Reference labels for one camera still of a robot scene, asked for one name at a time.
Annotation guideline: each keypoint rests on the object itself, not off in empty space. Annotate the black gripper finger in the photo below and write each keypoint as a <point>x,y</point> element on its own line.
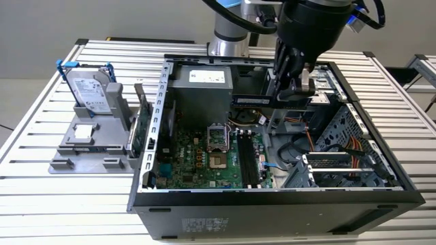
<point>306,84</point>
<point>285,74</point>

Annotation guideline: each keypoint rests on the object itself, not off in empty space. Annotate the blue RAM stick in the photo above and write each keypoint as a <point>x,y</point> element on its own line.
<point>252,100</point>
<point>89,148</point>

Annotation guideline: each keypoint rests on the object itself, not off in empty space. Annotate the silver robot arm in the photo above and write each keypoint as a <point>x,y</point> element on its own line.
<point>225,30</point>

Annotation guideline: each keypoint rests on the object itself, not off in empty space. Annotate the black RAM slot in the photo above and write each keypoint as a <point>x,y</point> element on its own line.
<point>248,159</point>
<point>252,159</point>
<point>242,159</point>

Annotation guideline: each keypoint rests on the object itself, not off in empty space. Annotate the tall metal disk bay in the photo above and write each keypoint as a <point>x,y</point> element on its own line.
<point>322,79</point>

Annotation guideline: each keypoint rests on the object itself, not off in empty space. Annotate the grey power supply unit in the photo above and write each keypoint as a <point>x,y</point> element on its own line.
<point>200,102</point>

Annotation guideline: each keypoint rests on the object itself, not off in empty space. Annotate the metal slat side table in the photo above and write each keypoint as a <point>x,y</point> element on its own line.
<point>421,65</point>

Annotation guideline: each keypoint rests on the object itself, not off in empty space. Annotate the low metal disk bay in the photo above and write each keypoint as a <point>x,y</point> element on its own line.
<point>296,176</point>

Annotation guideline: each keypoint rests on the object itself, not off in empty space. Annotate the CPU socket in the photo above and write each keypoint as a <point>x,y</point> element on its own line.
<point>217,161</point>

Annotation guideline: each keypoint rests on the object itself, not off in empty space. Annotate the green motherboard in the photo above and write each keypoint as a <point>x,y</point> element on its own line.
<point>221,176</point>

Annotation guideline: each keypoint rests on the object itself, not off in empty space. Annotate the green graphics card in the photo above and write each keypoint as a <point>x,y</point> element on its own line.
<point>141,132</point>

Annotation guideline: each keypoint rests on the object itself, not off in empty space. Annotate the black PC case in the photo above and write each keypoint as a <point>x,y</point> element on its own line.
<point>237,217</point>

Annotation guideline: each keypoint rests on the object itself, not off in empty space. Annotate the hard disk in blue carrier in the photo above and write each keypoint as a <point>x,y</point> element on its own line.
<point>89,89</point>

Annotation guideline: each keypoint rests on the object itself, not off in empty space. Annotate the silver CPU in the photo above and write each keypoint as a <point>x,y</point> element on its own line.
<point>82,131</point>

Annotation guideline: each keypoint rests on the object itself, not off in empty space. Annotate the grey parts rack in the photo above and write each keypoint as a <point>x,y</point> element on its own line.
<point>88,169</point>

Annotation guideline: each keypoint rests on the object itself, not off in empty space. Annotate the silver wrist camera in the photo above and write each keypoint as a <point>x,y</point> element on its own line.
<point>357,25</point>

